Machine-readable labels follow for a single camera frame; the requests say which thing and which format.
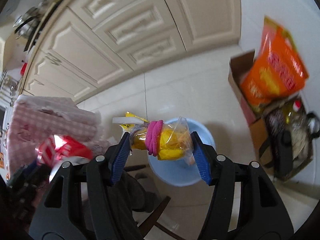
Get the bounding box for large orange bag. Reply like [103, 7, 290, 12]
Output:
[240, 16, 310, 107]

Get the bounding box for beige kitchen countertop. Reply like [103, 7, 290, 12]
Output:
[0, 0, 88, 98]

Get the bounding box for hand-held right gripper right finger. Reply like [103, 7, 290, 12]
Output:
[190, 131, 294, 240]

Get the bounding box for black gas stove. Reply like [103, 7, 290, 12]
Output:
[24, 5, 59, 52]

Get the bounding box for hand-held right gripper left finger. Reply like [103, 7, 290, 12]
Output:
[29, 131, 144, 240]

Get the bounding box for pink checkered tablecloth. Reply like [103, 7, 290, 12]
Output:
[6, 94, 110, 178]

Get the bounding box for light blue plastic basin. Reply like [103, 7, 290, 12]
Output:
[147, 119, 216, 187]

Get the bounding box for dark wooden chair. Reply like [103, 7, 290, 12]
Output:
[124, 164, 172, 230]

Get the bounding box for clear plastic bag yellow contents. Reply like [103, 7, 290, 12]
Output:
[112, 111, 198, 167]

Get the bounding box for pink hair tie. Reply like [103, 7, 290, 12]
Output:
[146, 120, 165, 157]

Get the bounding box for dark tote bag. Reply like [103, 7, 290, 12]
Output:
[259, 97, 320, 182]

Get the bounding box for red foil snack packet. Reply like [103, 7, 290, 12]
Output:
[35, 134, 94, 169]

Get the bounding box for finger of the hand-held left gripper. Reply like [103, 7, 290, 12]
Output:
[19, 161, 52, 180]

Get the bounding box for brown cardboard box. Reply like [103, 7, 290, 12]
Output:
[228, 51, 269, 153]

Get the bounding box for cream kitchen cabinets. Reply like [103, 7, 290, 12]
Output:
[19, 0, 242, 105]

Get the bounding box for metal dish rack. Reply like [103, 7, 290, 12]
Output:
[0, 69, 18, 100]

